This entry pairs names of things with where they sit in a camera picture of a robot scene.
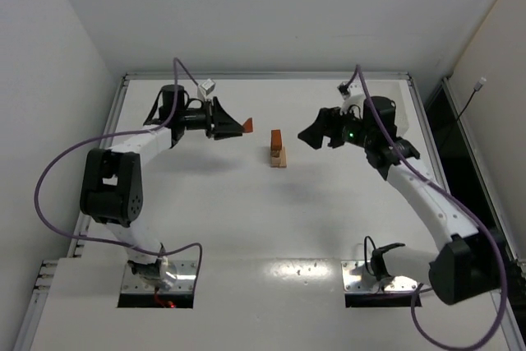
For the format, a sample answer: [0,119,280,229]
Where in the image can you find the red-brown wedge block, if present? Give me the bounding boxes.
[242,118,254,134]

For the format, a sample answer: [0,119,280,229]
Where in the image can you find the red-brown arch block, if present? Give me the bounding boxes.
[270,129,283,151]

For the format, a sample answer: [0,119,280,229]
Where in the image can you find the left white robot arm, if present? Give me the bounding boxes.
[80,80,251,288]

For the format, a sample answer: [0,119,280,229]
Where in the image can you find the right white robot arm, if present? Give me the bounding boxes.
[298,96,507,305]

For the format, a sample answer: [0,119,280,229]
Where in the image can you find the white open box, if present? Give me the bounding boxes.
[385,81,409,136]

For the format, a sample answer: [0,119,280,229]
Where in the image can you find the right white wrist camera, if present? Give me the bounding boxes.
[338,82,366,114]

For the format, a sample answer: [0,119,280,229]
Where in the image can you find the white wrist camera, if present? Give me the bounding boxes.
[197,79,216,100]
[338,82,366,114]

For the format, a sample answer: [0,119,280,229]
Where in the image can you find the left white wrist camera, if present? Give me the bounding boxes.
[197,79,216,100]

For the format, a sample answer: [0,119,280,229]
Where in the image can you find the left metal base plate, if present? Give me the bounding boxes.
[120,261,197,294]

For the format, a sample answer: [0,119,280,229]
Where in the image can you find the metal base plate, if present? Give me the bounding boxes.
[341,260,418,296]
[120,261,197,294]

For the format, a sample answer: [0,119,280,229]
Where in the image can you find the black cable with white plug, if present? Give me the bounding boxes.
[454,76,487,120]

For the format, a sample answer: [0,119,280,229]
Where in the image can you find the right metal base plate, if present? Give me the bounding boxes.
[341,260,418,296]

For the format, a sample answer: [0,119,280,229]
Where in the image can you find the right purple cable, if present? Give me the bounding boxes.
[343,64,509,350]

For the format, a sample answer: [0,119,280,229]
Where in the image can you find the purple cable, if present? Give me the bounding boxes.
[33,57,203,278]
[343,64,509,350]

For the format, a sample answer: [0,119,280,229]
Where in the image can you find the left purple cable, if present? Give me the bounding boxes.
[33,57,203,278]

